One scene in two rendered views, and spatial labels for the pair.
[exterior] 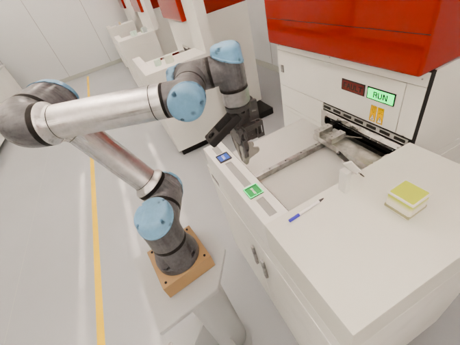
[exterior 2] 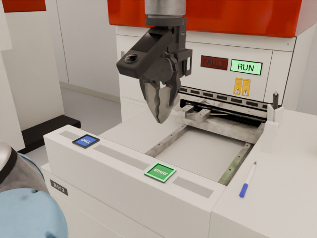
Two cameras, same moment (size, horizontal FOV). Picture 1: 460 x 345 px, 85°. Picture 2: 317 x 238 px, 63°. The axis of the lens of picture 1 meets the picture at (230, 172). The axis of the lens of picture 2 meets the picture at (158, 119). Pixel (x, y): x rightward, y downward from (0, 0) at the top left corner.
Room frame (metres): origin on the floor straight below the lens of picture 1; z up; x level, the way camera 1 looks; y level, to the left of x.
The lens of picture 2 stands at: (0.27, 0.26, 1.34)
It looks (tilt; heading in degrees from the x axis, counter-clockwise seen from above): 25 degrees down; 320
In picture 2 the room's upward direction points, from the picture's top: straight up
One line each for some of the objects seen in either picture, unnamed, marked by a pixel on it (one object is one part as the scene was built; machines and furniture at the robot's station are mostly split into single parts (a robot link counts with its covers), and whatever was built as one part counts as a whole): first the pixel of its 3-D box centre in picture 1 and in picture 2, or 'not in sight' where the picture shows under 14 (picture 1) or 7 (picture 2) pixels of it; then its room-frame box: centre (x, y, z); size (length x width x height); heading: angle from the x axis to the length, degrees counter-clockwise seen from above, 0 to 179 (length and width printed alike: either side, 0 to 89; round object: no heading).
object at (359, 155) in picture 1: (348, 149); (219, 126); (0.82, -0.53, 0.87); 0.36 x 0.08 x 0.03; 15
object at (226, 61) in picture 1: (227, 67); not in sight; (0.65, -0.07, 1.40); 0.09 x 0.08 x 0.11; 84
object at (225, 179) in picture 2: not in sight; (234, 166); (0.64, -0.38, 0.84); 0.50 x 0.02 x 0.03; 105
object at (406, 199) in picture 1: (406, 200); not in sight; (0.40, -0.45, 1.00); 0.07 x 0.07 x 0.07; 18
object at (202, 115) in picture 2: (335, 136); (203, 115); (0.89, -0.51, 0.89); 0.08 x 0.03 x 0.03; 105
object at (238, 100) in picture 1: (235, 96); (163, 4); (0.65, -0.07, 1.33); 0.08 x 0.08 x 0.05
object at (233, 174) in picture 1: (241, 185); (122, 178); (0.76, -0.03, 0.89); 0.55 x 0.09 x 0.14; 15
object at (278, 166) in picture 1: (293, 159); (165, 143); (0.90, -0.31, 0.84); 0.50 x 0.02 x 0.03; 105
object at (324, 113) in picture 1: (356, 133); (220, 111); (0.87, -0.59, 0.89); 0.44 x 0.02 x 0.10; 15
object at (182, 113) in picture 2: (323, 129); (186, 111); (0.97, -0.49, 0.89); 0.08 x 0.03 x 0.03; 105
